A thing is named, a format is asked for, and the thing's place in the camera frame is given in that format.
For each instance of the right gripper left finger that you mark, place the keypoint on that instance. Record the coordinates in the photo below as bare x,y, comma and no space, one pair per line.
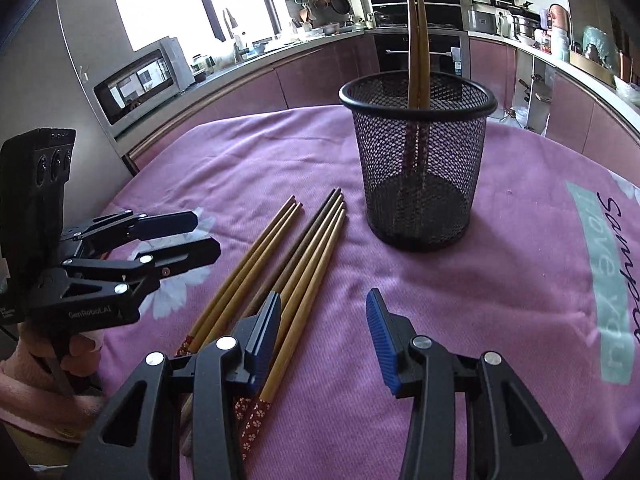
136,436

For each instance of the window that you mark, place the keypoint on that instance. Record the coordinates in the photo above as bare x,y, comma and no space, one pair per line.
199,25

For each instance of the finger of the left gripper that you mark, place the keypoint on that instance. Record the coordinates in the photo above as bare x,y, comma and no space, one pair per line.
175,257
101,235

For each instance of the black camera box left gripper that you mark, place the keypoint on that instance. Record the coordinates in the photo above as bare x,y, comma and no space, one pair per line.
35,166

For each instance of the pink floral tablecloth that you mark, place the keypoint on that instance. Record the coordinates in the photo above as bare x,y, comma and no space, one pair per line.
547,275

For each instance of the pink sleeve forearm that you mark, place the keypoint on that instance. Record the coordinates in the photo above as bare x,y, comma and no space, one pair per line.
30,400

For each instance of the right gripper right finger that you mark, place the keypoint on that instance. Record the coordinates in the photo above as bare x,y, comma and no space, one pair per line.
508,436

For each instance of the black mesh utensil cup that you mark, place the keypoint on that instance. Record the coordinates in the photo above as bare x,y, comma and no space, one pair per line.
419,166

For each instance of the black frying pan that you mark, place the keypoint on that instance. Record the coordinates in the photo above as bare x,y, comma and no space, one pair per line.
341,7

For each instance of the dark wooden chopstick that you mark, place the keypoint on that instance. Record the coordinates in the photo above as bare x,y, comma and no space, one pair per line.
207,314
279,276

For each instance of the white microwave oven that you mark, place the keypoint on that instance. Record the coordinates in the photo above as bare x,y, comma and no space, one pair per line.
155,74

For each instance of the left hand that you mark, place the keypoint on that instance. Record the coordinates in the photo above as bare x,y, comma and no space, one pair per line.
82,358

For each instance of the pink kettle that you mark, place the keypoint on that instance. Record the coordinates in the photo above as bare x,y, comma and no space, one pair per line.
559,21

